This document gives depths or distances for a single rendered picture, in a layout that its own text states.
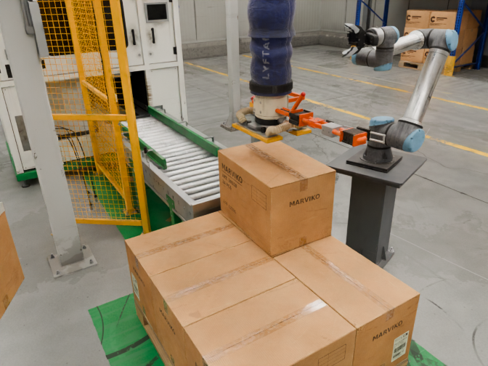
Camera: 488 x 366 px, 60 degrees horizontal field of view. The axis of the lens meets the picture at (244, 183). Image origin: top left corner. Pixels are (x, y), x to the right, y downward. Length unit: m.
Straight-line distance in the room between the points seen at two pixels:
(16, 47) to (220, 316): 1.91
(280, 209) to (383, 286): 0.60
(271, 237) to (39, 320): 1.56
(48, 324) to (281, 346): 1.62
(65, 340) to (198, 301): 1.05
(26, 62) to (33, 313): 1.53
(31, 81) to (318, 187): 1.80
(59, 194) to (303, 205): 1.70
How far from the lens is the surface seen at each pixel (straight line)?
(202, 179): 3.17
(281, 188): 2.07
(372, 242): 3.06
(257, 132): 2.20
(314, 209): 2.26
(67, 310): 2.99
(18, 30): 2.86
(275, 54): 2.12
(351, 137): 1.82
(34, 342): 2.86
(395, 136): 2.72
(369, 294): 2.06
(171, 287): 2.09
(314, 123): 1.98
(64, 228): 3.23
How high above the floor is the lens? 1.83
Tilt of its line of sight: 25 degrees down
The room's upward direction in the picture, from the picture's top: 1 degrees counter-clockwise
